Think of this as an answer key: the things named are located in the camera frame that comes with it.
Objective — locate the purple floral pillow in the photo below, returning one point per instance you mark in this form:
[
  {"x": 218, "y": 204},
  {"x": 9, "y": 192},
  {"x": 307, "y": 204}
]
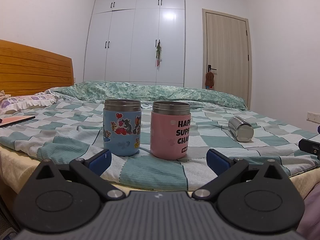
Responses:
[{"x": 27, "y": 102}]

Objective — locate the wooden headboard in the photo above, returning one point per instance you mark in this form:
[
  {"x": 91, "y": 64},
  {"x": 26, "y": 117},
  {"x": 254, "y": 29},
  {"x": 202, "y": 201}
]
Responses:
[{"x": 32, "y": 72}]

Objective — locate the blue cartoon sticker cup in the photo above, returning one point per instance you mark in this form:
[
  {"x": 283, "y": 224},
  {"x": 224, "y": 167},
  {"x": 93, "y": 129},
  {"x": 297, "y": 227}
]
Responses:
[{"x": 122, "y": 130}]

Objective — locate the stainless steel cup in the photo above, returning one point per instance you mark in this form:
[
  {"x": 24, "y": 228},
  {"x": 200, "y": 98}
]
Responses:
[{"x": 241, "y": 128}]

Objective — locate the checkered teal bed sheet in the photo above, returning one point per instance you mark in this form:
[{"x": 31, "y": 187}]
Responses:
[{"x": 155, "y": 172}]

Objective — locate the green floral quilt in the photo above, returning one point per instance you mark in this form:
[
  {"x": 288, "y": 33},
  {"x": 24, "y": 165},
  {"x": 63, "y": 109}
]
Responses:
[{"x": 150, "y": 92}]

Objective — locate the red flat book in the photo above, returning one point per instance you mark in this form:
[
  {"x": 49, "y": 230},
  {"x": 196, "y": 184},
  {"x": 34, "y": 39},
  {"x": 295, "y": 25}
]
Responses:
[{"x": 15, "y": 120}]

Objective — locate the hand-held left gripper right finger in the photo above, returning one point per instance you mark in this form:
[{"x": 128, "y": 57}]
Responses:
[{"x": 217, "y": 160}]

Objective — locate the person's lavender clothing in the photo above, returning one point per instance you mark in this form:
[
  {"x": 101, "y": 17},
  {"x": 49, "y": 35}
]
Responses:
[{"x": 312, "y": 210}]

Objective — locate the white wardrobe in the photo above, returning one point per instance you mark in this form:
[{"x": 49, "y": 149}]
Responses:
[{"x": 140, "y": 35}]

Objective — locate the beige mattress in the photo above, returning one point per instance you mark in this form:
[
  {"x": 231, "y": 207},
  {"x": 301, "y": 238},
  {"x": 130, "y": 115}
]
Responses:
[{"x": 10, "y": 161}]

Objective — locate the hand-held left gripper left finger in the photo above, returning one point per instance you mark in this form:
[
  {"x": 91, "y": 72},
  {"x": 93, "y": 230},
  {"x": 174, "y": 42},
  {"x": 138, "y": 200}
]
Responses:
[{"x": 101, "y": 162}]

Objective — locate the light wooden door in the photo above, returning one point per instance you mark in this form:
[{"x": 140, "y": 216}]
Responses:
[{"x": 227, "y": 50}]

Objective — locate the brown plush toy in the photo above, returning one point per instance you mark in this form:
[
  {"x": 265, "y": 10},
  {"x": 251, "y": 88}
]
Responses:
[{"x": 209, "y": 79}]

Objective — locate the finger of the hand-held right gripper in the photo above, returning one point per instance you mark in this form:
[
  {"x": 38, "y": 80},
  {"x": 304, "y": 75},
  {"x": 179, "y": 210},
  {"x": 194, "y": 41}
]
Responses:
[{"x": 308, "y": 145}]

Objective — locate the pink lettered cup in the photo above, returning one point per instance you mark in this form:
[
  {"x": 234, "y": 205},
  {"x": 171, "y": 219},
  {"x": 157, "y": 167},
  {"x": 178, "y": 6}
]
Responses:
[{"x": 167, "y": 135}]

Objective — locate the hanging green ornament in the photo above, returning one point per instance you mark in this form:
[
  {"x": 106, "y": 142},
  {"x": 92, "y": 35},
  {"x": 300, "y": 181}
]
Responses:
[{"x": 158, "y": 52}]

